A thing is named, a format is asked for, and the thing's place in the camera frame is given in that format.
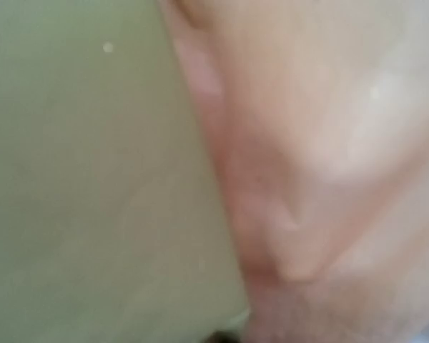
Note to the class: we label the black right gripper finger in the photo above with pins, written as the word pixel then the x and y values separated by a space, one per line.
pixel 222 336

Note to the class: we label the green pink wrapping paper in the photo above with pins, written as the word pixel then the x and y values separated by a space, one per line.
pixel 169 169

